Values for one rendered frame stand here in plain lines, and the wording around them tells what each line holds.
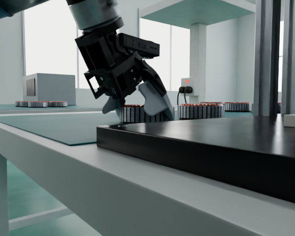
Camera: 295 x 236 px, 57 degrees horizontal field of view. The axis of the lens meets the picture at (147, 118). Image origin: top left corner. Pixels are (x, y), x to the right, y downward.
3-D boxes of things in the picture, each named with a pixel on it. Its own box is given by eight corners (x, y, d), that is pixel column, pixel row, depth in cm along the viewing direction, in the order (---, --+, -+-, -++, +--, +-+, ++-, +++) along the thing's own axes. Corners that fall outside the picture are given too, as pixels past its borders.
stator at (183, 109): (171, 120, 63) (171, 103, 63) (183, 117, 73) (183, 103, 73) (221, 121, 59) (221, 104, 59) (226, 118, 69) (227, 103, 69)
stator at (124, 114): (151, 126, 48) (151, 105, 48) (107, 122, 55) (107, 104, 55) (185, 122, 57) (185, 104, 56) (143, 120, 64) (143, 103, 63)
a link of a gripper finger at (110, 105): (97, 124, 57) (97, 91, 51) (114, 109, 61) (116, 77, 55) (108, 131, 56) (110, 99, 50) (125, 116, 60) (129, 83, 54)
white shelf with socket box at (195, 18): (200, 113, 98) (202, -18, 95) (139, 110, 127) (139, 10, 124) (253, 110, 120) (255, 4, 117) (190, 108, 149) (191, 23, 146)
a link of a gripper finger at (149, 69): (153, 105, 51) (121, 71, 50) (158, 100, 52) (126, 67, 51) (166, 93, 47) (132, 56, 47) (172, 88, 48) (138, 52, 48)
